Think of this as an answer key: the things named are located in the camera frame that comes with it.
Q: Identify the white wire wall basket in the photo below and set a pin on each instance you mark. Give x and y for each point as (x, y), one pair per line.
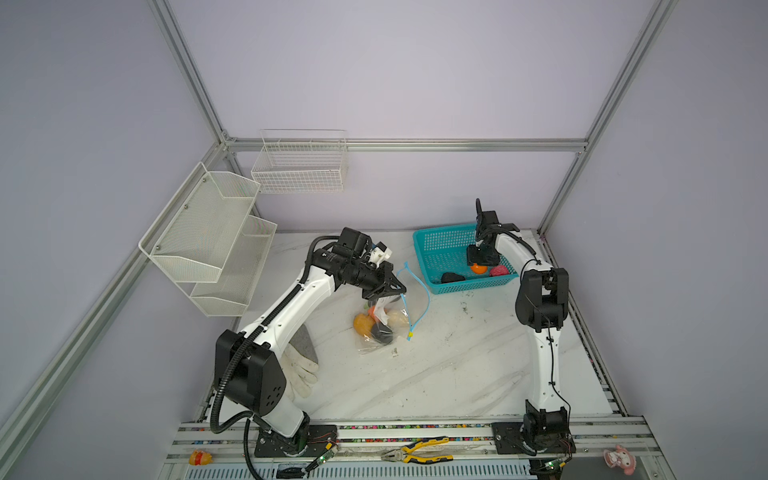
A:
(301, 161)

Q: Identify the yellow handled pliers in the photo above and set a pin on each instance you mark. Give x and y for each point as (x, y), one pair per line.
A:
(422, 452)

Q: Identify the pink white plush toy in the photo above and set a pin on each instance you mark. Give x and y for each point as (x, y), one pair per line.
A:
(620, 458)

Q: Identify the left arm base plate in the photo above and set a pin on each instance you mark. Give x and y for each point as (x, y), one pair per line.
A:
(297, 441)

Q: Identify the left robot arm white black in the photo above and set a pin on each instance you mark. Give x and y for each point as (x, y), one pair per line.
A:
(252, 383)

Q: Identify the yellow mango toy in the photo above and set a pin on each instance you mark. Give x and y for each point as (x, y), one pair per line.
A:
(363, 325)

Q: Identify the white work glove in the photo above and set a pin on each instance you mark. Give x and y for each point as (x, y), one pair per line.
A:
(300, 372)

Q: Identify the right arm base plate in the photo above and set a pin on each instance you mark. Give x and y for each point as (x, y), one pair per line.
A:
(527, 439)

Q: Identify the smooth orange toy fruit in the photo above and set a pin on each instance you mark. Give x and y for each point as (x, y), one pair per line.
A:
(478, 269)

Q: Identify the teal plastic basket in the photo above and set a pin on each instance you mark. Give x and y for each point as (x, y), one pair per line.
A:
(443, 249)

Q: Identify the cream round toy food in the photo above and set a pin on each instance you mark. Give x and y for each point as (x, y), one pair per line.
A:
(398, 321)

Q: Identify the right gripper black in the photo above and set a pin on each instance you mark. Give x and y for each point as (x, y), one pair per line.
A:
(473, 259)

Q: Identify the white mesh two-tier shelf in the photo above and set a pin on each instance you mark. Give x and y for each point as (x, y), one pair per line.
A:
(210, 242)

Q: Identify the clear zip top bag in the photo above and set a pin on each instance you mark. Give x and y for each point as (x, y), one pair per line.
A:
(415, 303)

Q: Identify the dark avocado toy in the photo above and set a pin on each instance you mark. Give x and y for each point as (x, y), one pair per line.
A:
(451, 277)
(382, 333)

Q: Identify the pink apple toy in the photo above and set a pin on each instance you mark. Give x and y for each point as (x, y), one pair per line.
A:
(498, 271)

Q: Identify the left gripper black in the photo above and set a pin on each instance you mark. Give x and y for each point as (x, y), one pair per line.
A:
(383, 288)

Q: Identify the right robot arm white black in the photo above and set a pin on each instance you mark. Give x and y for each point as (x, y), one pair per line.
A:
(541, 306)

